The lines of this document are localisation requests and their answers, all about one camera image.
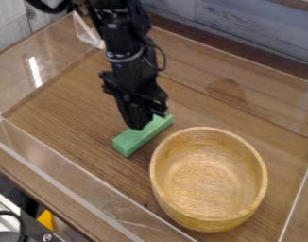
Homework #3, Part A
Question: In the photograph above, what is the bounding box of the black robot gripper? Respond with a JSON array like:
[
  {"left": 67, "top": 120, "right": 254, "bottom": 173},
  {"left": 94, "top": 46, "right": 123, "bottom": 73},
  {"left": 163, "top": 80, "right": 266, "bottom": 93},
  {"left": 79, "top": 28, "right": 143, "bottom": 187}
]
[{"left": 100, "top": 50, "right": 170, "bottom": 130}]

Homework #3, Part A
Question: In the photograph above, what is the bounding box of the green rectangular block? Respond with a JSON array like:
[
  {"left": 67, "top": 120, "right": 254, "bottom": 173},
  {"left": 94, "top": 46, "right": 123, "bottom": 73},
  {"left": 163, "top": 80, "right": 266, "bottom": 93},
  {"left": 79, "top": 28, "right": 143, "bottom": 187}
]
[{"left": 112, "top": 114, "right": 175, "bottom": 157}]

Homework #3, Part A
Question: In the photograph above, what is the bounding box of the brown wooden bowl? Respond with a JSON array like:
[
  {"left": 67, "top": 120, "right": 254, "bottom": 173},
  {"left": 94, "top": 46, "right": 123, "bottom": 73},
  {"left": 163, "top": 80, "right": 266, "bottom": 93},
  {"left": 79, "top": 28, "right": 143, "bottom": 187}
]
[{"left": 150, "top": 127, "right": 270, "bottom": 233}]

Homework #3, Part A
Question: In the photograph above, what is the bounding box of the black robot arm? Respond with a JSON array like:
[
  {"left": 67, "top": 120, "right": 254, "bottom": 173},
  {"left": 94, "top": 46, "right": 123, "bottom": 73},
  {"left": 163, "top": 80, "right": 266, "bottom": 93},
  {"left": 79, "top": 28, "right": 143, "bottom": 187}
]
[{"left": 26, "top": 0, "right": 168, "bottom": 130}]

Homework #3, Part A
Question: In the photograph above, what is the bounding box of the yellow and black device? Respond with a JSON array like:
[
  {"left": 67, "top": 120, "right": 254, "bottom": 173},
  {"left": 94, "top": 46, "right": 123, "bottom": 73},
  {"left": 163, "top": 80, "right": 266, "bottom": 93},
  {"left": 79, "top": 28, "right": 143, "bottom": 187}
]
[{"left": 20, "top": 208, "right": 91, "bottom": 242}]

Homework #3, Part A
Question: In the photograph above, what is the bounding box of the clear acrylic enclosure wall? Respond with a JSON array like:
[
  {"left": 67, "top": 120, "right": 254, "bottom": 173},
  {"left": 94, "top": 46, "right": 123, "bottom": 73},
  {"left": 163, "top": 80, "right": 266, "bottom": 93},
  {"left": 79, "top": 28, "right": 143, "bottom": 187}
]
[{"left": 0, "top": 17, "right": 308, "bottom": 242}]

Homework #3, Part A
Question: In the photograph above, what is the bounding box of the black cable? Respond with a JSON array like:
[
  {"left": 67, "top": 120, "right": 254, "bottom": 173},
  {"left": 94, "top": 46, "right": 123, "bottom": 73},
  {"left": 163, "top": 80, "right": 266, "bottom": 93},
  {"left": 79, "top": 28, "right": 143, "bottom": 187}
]
[{"left": 0, "top": 210, "right": 28, "bottom": 242}]

